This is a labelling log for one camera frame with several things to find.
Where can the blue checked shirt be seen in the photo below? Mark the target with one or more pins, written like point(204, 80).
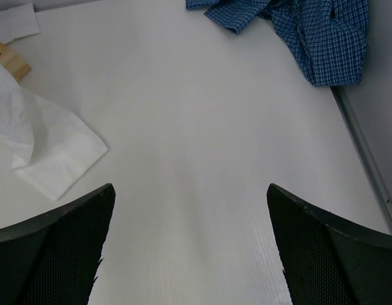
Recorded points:
point(327, 38)

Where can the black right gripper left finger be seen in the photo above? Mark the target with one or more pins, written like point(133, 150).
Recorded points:
point(53, 257)

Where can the wooden clothes rack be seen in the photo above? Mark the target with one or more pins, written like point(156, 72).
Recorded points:
point(13, 62)

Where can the aluminium frame post right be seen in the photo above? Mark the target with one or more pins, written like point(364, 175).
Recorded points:
point(364, 153)

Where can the white shirt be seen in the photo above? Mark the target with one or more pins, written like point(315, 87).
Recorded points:
point(52, 148)

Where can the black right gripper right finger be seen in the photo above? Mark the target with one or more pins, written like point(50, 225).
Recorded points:
point(328, 259)

